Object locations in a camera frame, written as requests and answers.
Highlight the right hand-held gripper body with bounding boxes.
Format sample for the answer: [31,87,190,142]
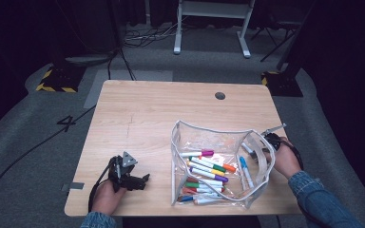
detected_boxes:
[260,123,288,153]

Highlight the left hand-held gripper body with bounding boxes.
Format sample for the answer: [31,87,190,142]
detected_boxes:
[107,150,141,193]

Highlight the white marker pen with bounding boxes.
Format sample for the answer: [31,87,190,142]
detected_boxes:
[240,142,257,156]

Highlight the pile of colourful markers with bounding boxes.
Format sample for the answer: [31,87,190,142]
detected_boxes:
[176,148,256,206]

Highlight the clear pouch with white trim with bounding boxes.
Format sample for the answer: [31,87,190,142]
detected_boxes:
[169,119,277,210]

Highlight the person's right hand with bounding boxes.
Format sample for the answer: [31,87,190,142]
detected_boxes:
[273,137,302,181]

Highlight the person's left hand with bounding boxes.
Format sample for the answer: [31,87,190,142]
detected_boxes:
[91,179,127,217]

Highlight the grey tape strip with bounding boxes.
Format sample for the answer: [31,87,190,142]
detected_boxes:
[61,181,86,192]

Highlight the black hazard-striped stand base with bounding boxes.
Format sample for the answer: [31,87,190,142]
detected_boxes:
[260,69,305,98]
[34,64,86,94]

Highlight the black tripod legs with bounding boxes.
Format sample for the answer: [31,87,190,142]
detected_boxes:
[251,12,302,63]

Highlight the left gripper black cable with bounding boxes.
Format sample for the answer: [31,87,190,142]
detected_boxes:
[87,156,117,213]

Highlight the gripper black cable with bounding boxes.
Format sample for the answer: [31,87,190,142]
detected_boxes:
[87,156,117,213]
[279,138,305,171]

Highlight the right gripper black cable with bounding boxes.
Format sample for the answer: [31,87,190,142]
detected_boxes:
[279,138,305,171]

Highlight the long black floor cable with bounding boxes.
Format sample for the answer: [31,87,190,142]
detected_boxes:
[0,104,97,213]

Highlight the bundle of floor cables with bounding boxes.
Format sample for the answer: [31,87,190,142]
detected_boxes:
[123,21,179,49]

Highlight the white metal desk frame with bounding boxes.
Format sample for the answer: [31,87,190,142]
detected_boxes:
[173,0,257,59]

